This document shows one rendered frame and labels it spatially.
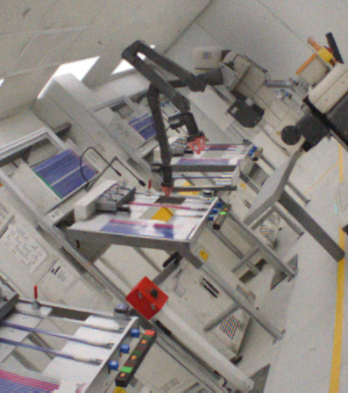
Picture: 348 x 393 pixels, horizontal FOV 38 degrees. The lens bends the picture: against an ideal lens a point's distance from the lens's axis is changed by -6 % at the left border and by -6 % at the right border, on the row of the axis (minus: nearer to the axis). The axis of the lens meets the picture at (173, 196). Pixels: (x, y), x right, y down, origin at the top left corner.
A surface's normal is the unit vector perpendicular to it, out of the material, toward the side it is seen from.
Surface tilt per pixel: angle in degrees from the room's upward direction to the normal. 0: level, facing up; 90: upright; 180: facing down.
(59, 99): 90
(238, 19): 90
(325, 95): 90
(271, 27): 90
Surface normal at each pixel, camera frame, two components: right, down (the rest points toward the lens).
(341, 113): -0.26, 0.29
